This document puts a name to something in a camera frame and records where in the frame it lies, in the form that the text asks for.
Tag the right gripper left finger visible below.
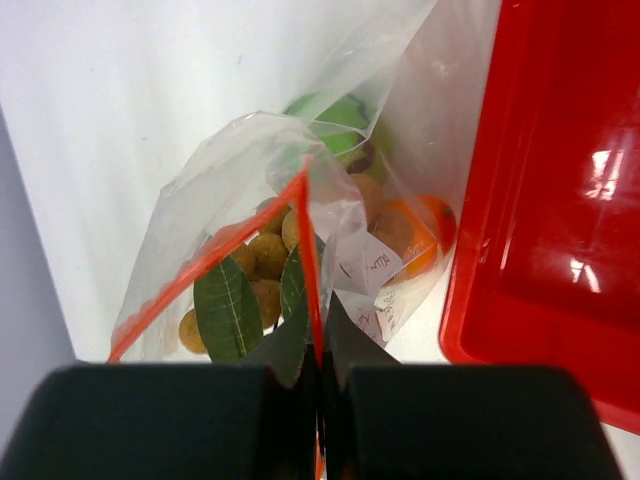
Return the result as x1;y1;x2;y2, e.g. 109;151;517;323
0;299;321;480

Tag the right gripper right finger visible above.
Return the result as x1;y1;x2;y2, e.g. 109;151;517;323
322;299;622;479

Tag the brown toy longan bunch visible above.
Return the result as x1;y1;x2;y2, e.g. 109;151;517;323
178;172;416;363

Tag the green orange toy mango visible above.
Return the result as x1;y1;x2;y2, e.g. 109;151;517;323
370;194;457;285

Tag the clear orange zip top bag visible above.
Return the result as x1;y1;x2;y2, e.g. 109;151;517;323
106;0;451;364

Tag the green toy watermelon ball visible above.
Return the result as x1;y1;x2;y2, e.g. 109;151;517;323
283;92;392;185

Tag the red plastic tray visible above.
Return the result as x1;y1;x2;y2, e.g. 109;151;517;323
439;1;639;433

